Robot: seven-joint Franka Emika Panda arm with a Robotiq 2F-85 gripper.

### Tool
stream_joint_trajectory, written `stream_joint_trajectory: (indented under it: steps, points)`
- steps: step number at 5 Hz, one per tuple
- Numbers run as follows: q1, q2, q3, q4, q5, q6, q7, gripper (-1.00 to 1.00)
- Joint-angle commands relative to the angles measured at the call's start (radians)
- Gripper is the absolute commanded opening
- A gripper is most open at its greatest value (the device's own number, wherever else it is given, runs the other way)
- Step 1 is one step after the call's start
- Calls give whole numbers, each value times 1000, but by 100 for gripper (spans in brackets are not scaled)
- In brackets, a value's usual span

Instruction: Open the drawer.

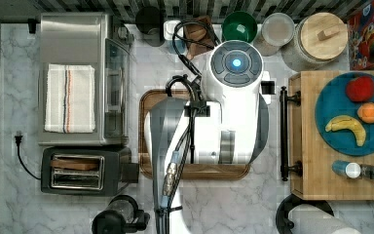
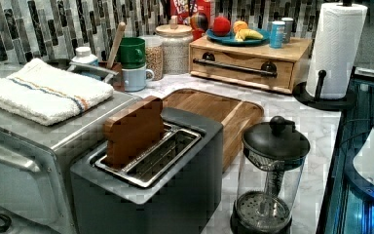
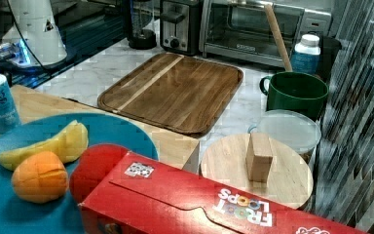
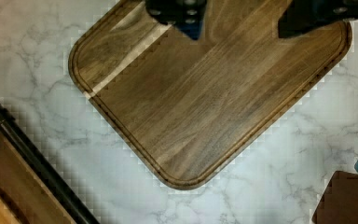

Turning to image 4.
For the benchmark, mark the brown wooden box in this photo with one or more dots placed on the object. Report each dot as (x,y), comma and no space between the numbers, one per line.
(339,203)

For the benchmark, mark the black drawer handle bar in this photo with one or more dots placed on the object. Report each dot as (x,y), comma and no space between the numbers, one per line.
(43,169)

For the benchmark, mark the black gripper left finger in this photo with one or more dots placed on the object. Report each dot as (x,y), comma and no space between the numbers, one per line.
(185,15)

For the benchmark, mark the wooden drawer cabinet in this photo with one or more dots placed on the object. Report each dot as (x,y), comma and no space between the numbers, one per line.
(25,194)

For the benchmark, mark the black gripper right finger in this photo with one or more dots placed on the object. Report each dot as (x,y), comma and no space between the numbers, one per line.
(303,16)

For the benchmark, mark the wooden cutting board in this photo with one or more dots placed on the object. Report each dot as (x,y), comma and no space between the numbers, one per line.
(189,107)

